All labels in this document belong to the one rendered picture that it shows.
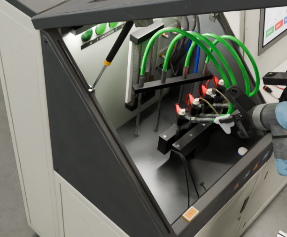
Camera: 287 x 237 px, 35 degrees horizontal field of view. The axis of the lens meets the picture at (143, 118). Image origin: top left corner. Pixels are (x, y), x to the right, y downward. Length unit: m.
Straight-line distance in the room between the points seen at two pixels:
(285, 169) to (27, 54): 0.85
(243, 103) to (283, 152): 0.21
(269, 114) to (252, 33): 0.67
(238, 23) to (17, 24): 0.80
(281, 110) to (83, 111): 0.58
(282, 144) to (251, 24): 0.72
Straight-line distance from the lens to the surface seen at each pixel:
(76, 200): 1.81
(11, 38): 1.54
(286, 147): 1.22
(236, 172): 1.68
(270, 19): 1.95
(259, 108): 1.29
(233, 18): 1.76
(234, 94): 1.36
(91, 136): 1.42
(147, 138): 1.88
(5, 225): 2.64
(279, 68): 2.14
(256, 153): 1.76
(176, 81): 1.74
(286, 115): 1.18
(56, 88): 1.44
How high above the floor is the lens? 2.21
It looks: 45 degrees down
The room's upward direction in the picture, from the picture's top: 6 degrees clockwise
